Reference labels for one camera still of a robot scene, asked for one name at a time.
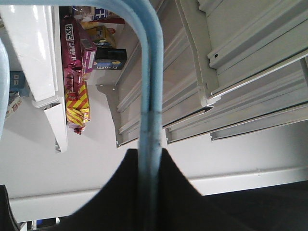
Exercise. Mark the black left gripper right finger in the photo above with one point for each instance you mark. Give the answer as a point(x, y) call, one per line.
point(182, 208)

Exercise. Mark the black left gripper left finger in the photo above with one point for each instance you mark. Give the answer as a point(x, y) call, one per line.
point(113, 208)

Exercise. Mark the light blue shopping basket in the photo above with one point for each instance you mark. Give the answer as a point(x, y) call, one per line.
point(143, 19)

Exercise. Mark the red yellow striped snack bag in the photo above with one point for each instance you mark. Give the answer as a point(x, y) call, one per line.
point(78, 110)

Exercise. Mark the maroon snack bag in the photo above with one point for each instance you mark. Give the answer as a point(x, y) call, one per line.
point(72, 59)

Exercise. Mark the white supermarket shelf unit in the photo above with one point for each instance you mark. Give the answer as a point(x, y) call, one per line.
point(233, 67)

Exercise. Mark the blue cracker box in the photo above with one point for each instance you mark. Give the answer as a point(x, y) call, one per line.
point(110, 59)

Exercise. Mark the purple snack box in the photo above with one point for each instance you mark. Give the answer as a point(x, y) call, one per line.
point(88, 54)

